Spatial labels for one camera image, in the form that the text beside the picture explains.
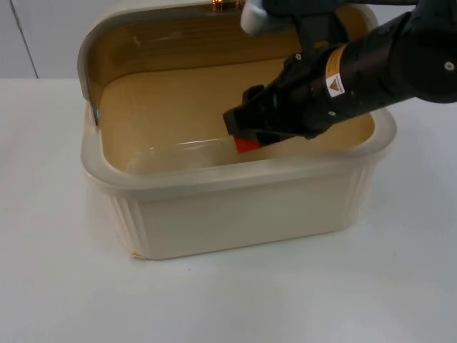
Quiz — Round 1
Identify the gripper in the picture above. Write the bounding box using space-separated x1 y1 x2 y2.
222 49 346 146

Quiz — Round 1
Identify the cream box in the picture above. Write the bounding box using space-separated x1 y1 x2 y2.
81 75 398 261

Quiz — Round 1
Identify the red block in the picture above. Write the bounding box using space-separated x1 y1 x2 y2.
234 136 262 155

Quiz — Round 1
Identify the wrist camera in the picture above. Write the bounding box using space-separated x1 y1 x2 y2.
240 0 340 51

